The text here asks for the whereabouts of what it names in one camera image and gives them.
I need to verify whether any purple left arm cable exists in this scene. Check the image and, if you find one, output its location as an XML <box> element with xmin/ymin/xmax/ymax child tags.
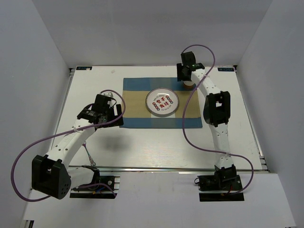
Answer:
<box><xmin>11</xmin><ymin>89</ymin><xmax>126</xmax><ymax>202</ymax></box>

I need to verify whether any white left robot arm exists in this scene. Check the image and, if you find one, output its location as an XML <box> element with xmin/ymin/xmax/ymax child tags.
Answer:
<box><xmin>32</xmin><ymin>90</ymin><xmax>124</xmax><ymax>200</ymax></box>

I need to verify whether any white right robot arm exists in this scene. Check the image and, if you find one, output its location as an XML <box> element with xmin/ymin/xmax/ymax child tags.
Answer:
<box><xmin>177</xmin><ymin>51</ymin><xmax>237</xmax><ymax>190</ymax></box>

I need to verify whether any blue left corner sticker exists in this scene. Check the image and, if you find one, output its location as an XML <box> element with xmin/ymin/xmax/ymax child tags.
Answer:
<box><xmin>76</xmin><ymin>66</ymin><xmax>92</xmax><ymax>71</ymax></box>

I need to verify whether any blue corner sticker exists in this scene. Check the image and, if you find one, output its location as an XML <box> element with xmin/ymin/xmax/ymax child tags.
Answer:
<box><xmin>76</xmin><ymin>66</ymin><xmax>92</xmax><ymax>71</ymax></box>
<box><xmin>218</xmin><ymin>67</ymin><xmax>234</xmax><ymax>72</ymax></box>

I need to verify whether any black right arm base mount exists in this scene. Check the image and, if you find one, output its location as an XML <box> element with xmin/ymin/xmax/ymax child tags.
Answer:
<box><xmin>194</xmin><ymin>175</ymin><xmax>245</xmax><ymax>202</ymax></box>

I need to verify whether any blue tan white cloth napkin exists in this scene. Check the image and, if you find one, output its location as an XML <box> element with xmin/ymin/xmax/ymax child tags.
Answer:
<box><xmin>119</xmin><ymin>77</ymin><xmax>203</xmax><ymax>129</ymax></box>

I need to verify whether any brown metal cup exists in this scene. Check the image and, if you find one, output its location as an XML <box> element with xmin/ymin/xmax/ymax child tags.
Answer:
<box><xmin>183</xmin><ymin>81</ymin><xmax>195</xmax><ymax>90</ymax></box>

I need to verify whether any blue right corner sticker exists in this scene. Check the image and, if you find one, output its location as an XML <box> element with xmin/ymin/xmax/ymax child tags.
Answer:
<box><xmin>218</xmin><ymin>67</ymin><xmax>234</xmax><ymax>72</ymax></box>

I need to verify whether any fork with pink handle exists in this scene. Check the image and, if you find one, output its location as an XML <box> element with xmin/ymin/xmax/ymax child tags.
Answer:
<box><xmin>82</xmin><ymin>142</ymin><xmax>96</xmax><ymax>167</ymax></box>

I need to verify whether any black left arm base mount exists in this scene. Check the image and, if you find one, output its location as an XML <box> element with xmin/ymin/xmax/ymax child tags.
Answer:
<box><xmin>68</xmin><ymin>165</ymin><xmax>120</xmax><ymax>199</ymax></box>

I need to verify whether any white plate with red print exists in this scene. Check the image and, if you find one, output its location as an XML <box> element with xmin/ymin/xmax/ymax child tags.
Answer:
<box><xmin>145</xmin><ymin>88</ymin><xmax>179</xmax><ymax>117</ymax></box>

